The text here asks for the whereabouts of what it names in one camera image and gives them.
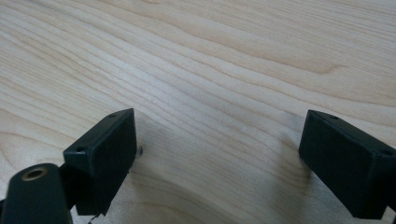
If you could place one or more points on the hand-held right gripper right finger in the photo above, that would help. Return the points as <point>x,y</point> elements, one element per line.
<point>345,168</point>

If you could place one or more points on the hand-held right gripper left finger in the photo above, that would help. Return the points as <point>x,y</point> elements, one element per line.
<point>104,168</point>

